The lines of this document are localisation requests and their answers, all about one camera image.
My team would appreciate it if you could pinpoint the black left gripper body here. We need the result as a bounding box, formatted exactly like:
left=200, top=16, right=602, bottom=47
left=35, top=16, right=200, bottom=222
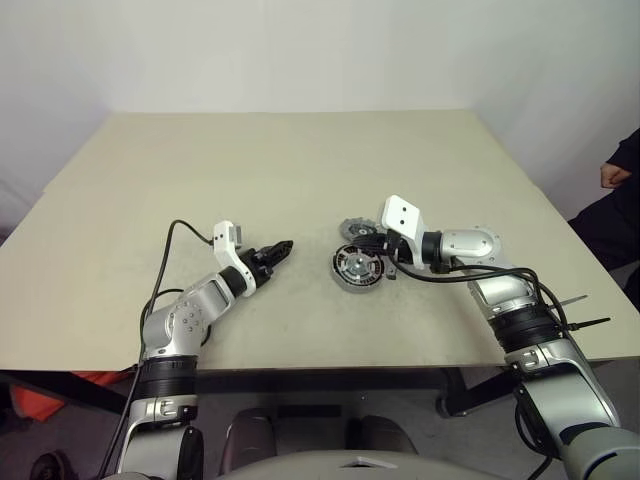
left=238, top=247, right=277, bottom=290

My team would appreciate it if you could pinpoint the person in black clothes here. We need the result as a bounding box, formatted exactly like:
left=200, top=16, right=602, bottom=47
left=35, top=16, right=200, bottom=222
left=567, top=189, right=640, bottom=274

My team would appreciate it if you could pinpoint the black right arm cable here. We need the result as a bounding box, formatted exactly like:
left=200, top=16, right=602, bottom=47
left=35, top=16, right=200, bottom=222
left=392, top=257, right=571, bottom=476

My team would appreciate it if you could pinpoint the silver spoked rotor black rim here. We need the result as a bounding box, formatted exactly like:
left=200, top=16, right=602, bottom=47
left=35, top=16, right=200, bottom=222
left=333, top=244, right=384, bottom=290

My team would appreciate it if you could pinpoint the dark rounded shape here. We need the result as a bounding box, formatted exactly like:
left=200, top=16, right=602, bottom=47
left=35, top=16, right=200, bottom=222
left=346, top=414, right=419, bottom=457
left=221, top=408, right=275, bottom=472

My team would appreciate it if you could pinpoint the dark shoe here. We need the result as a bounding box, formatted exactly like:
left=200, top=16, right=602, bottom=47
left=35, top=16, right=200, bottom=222
left=29, top=449, right=77, bottom=480

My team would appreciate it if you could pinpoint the grey notched motor lid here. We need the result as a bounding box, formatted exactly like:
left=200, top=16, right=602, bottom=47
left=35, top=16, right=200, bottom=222
left=338, top=216, right=382, bottom=242

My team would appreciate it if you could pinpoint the black table foot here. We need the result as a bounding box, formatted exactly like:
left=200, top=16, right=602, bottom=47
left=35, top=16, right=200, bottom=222
left=438, top=367, right=519, bottom=419

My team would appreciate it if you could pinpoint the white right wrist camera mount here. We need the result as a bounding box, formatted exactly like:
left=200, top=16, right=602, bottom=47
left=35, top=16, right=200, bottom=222
left=378, top=194, right=427, bottom=267

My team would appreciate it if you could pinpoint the grey robot torso edge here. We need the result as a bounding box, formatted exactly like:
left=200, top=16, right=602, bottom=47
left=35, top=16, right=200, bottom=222
left=215, top=448, right=501, bottom=480

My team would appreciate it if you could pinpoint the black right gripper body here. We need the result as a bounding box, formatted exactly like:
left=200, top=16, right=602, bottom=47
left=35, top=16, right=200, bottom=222
left=384, top=230, right=417, bottom=266

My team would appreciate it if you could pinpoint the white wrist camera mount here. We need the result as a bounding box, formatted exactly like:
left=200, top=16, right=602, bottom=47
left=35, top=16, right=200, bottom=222
left=378, top=194, right=427, bottom=267
left=211, top=219, right=259, bottom=294

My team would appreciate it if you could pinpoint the orange red object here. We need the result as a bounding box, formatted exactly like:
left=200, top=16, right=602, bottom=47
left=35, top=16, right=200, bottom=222
left=11, top=371, right=122, bottom=424

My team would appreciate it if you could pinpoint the black cable tie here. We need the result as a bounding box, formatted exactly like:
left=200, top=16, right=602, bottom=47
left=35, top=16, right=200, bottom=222
left=567, top=316, right=613, bottom=333

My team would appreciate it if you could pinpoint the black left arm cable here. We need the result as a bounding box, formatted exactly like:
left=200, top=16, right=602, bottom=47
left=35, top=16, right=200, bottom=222
left=97, top=218, right=216, bottom=480

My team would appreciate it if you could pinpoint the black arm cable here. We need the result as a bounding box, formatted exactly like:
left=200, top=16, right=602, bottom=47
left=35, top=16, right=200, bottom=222
left=392, top=257, right=571, bottom=476
left=97, top=218, right=216, bottom=480

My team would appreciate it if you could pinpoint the person's bare hand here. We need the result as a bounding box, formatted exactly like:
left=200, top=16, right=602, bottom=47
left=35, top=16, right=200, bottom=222
left=599, top=161, right=633, bottom=188

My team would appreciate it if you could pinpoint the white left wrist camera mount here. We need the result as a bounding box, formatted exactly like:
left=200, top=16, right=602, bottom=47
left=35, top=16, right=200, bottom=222
left=211, top=219, right=259, bottom=294

